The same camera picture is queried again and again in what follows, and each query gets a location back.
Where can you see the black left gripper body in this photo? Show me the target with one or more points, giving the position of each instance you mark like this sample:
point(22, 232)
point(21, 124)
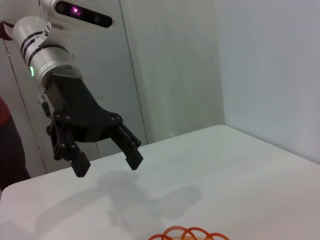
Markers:
point(75, 105)

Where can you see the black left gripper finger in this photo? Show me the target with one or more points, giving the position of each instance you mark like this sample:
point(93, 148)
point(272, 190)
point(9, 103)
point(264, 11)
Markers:
point(80, 165)
point(133, 158)

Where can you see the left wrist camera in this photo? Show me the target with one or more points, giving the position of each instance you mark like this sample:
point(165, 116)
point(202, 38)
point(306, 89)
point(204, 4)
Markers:
point(82, 13)

